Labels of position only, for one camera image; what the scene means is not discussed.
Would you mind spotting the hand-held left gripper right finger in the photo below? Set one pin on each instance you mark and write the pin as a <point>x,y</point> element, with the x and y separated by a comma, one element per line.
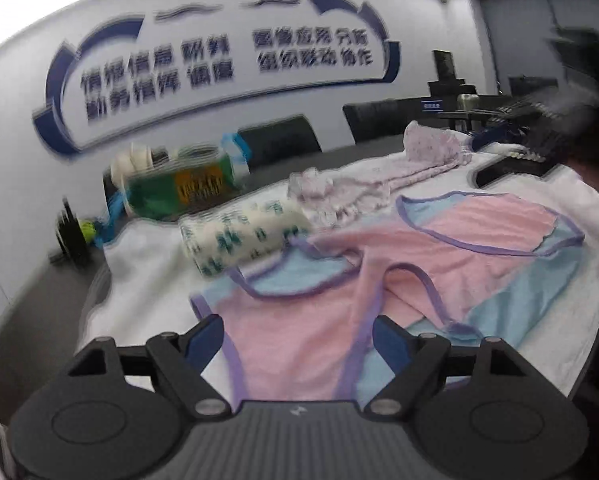
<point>387,345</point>

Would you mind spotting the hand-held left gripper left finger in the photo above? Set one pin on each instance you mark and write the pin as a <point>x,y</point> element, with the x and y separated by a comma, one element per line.
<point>204,345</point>

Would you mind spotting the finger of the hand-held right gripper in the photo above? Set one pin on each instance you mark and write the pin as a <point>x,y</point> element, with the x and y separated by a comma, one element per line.
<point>489,137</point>
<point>514,169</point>

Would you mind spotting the pink and blue garment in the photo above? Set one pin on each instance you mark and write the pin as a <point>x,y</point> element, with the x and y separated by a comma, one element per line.
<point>289,330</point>

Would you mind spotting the blue label desk display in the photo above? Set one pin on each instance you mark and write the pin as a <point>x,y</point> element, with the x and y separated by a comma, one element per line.
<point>432,105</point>

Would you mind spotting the black equipment stack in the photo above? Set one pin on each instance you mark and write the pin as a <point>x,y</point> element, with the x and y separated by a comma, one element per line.
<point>449,80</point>

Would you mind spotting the grey window blind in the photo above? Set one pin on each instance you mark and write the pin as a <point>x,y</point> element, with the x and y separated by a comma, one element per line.
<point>519,35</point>

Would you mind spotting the black office chair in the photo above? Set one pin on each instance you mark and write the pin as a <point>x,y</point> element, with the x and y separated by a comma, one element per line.
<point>384,120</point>
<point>279,142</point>

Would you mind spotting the green floral folded cloth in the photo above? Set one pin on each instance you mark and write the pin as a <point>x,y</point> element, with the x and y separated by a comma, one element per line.
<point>244,237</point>

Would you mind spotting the pale pink floral garment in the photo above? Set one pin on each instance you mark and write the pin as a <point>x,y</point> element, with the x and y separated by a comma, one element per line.
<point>379,175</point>

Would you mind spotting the white blanket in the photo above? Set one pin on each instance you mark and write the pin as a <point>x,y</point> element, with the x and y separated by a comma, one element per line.
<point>539,335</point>

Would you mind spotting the yellow-green small object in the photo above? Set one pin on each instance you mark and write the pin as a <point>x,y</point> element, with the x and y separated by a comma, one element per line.
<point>86,231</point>

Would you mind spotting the cream plush item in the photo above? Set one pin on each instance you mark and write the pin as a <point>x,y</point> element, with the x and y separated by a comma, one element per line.
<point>132,157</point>

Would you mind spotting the blue lettered wall sign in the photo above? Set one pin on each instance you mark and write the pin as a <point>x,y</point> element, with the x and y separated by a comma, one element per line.
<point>54,90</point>

